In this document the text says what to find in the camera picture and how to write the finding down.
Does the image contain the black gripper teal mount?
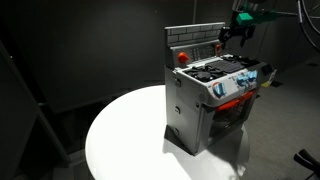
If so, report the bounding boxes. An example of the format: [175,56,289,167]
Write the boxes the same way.
[218,11,278,49]

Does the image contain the blue middle stove knob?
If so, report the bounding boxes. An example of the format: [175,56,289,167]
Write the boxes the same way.
[236,75,248,87]

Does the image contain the round white side table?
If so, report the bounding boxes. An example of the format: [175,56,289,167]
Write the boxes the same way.
[85,85,250,180]

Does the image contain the red oven door handle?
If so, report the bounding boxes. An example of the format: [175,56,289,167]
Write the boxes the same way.
[216,91,255,111]

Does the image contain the orange round stove knob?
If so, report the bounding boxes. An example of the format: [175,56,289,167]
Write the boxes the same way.
[178,52,189,64]

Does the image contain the grey cable loop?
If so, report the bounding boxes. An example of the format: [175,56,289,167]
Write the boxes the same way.
[274,0,320,51]

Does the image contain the black stand foot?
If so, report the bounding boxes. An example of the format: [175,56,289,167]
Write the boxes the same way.
[293,149,320,180]

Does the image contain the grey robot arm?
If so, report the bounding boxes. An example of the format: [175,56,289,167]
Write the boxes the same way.
[218,0,278,48]

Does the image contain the grey toy stove oven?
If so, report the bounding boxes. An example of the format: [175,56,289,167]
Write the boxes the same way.
[165,22,275,155]

